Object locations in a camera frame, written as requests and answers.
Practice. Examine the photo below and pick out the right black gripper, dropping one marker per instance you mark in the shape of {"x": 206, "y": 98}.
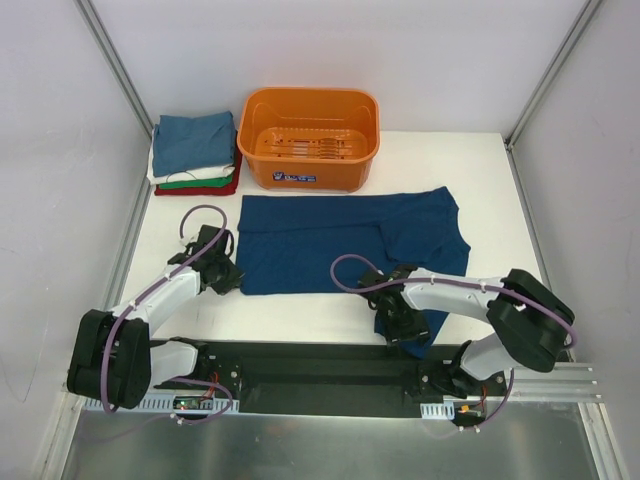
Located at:
{"x": 406, "y": 330}

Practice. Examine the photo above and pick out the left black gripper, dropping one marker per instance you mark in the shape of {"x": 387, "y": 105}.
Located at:
{"x": 226, "y": 276}

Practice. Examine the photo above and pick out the navy blue t-shirt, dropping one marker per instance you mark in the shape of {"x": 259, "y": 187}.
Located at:
{"x": 294, "y": 245}

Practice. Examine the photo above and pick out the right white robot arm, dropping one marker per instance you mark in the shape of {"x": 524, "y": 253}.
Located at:
{"x": 531, "y": 326}

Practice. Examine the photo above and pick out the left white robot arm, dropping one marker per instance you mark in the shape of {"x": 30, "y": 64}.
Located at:
{"x": 113, "y": 359}

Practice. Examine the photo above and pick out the folded red t-shirt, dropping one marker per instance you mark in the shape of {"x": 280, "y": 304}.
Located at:
{"x": 207, "y": 191}

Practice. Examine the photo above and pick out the folded green t-shirt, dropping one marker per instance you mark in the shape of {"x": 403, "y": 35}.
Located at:
{"x": 197, "y": 183}

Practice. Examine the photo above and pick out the folded light blue t-shirt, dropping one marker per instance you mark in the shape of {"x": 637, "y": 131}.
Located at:
{"x": 184, "y": 144}

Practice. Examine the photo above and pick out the orange plastic basket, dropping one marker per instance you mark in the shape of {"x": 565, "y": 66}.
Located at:
{"x": 309, "y": 138}

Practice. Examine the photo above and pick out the right slotted cable duct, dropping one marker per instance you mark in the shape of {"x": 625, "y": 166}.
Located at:
{"x": 447, "y": 411}

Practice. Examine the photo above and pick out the slotted cable duct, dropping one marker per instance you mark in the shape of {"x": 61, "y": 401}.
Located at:
{"x": 183, "y": 404}
{"x": 447, "y": 411}

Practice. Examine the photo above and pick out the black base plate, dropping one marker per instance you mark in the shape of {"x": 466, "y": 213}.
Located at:
{"x": 332, "y": 379}

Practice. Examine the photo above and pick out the left slotted cable duct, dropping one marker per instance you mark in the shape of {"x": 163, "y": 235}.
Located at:
{"x": 183, "y": 404}

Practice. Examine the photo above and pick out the left aluminium frame post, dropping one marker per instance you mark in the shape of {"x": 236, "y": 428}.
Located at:
{"x": 95, "y": 25}

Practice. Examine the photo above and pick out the aluminium frame post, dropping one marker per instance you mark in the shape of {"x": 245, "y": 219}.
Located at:
{"x": 570, "y": 41}
{"x": 95, "y": 25}

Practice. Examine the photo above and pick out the right aluminium frame post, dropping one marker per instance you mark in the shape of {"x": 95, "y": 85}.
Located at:
{"x": 570, "y": 41}

